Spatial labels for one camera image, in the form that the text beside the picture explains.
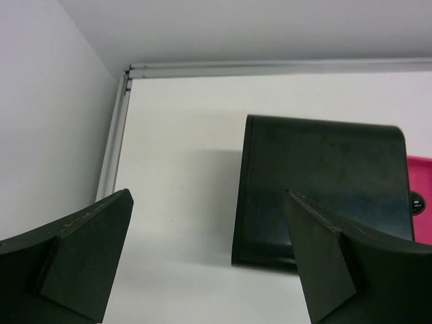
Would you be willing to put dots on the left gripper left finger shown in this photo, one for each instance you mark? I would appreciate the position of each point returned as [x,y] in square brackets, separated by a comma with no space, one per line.
[63,272]

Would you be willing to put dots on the pink top drawer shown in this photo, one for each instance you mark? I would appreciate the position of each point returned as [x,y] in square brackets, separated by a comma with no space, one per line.
[419,171]

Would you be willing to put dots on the aluminium table frame rail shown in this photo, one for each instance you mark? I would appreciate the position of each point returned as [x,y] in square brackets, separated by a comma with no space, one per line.
[181,125]

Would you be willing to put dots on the black drawer cabinet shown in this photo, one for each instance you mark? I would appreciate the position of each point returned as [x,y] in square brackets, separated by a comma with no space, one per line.
[357,170]

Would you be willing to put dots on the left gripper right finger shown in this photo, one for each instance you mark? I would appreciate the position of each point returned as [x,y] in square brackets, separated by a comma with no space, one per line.
[352,273]

